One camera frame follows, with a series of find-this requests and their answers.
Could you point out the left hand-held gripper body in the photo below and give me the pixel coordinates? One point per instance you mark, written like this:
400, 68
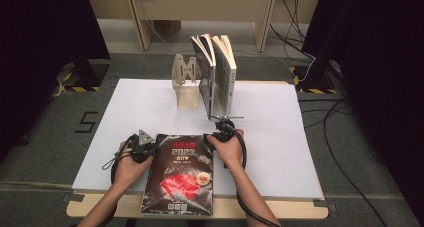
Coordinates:
143, 150

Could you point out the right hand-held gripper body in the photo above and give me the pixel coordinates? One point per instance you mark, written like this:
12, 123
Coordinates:
225, 130

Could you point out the dark magazine with red print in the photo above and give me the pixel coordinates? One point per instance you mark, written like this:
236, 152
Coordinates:
180, 187

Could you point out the purple magazine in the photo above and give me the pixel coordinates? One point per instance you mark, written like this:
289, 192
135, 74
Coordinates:
206, 87
196, 43

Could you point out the beige expandable book rack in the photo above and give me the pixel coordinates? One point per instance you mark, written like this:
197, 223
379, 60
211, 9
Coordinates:
186, 98

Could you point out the white book with picture grid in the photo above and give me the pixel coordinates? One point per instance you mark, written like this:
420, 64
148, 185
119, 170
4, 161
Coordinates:
225, 80

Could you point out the person's right hand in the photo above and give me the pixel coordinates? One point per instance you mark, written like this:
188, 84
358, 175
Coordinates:
231, 153

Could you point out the person's left hand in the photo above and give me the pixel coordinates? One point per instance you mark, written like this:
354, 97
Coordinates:
130, 173

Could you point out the white board sheet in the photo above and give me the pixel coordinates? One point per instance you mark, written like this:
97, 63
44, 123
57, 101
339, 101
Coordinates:
283, 153

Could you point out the black tape strip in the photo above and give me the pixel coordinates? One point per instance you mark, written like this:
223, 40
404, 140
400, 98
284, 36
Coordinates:
325, 205
75, 197

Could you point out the stand base with striped tape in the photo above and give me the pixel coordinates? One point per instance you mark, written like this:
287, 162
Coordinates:
96, 73
320, 77

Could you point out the light wooden table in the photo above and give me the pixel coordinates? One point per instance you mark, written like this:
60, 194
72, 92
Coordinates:
293, 210

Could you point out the black curtain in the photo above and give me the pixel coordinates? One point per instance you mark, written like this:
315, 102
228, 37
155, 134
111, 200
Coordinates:
40, 37
383, 53

